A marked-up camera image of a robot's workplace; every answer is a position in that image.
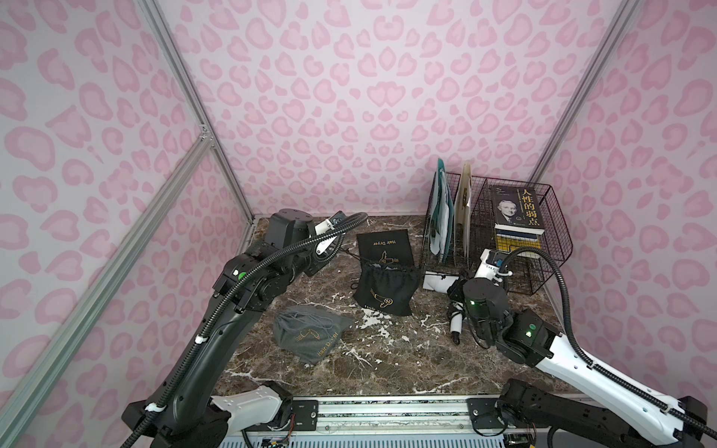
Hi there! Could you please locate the book with portrait cover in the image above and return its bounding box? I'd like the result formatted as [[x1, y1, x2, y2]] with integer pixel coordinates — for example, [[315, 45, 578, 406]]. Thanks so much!
[[490, 186, 545, 236]]

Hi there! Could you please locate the black pouch gold print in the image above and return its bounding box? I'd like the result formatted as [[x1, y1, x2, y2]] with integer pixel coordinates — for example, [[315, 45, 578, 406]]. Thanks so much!
[[357, 229, 415, 267]]

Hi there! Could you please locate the grey hair dryer pouch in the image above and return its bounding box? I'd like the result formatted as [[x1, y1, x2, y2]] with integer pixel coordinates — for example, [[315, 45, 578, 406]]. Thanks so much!
[[274, 305, 354, 365]]

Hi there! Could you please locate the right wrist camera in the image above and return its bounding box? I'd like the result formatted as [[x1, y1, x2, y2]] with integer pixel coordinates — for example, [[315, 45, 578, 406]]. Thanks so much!
[[474, 248, 513, 284]]

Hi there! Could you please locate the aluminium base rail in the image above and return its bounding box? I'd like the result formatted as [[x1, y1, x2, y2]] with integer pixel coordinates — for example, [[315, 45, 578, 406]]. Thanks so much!
[[217, 393, 640, 448]]

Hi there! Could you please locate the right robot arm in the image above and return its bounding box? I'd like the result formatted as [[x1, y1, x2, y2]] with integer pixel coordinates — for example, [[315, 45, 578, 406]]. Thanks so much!
[[447, 248, 716, 447]]

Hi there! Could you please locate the yellow striped book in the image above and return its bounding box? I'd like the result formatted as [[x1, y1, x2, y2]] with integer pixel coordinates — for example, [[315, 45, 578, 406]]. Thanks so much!
[[494, 224, 544, 253]]

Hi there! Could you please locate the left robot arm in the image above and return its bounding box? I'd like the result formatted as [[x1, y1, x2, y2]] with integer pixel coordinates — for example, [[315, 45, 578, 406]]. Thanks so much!
[[121, 208, 368, 447]]

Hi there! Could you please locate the plain black pouch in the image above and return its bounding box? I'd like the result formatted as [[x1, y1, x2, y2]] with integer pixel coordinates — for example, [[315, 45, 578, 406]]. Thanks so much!
[[353, 262, 420, 317]]

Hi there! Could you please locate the white hair dryer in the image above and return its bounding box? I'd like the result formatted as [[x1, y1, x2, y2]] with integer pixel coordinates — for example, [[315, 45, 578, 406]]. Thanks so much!
[[422, 271, 465, 345]]

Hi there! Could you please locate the black wire basket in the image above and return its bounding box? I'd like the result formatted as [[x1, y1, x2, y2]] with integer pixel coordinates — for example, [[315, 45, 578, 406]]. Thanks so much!
[[420, 172, 573, 290]]

